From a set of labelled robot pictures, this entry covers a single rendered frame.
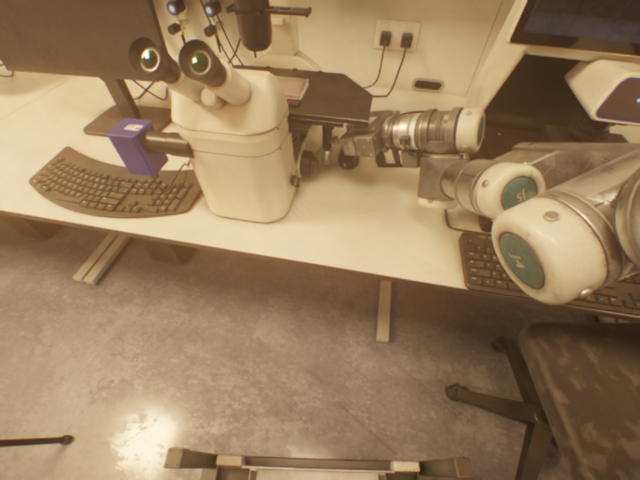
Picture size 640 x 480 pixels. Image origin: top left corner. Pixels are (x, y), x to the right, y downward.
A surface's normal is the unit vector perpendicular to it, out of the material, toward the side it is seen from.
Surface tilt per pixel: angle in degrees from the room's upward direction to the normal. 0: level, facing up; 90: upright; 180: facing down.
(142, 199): 5
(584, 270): 52
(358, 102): 0
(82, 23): 86
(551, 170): 57
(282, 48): 105
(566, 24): 92
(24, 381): 0
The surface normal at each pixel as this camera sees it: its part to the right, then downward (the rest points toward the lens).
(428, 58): -0.19, 0.76
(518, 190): 0.04, 0.29
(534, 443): -0.07, -0.53
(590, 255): -0.08, 0.04
